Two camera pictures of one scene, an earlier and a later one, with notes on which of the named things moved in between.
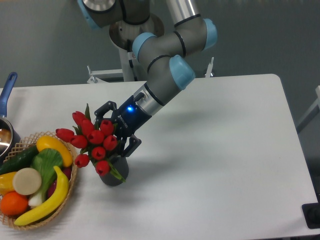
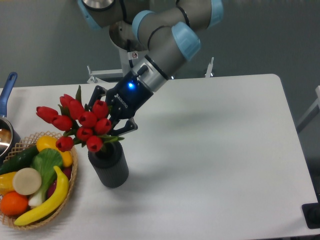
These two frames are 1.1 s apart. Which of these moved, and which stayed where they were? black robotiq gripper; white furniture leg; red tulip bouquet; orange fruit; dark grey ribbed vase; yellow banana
Moved: red tulip bouquet; black robotiq gripper
Stayed: yellow banana; dark grey ribbed vase; orange fruit; white furniture leg
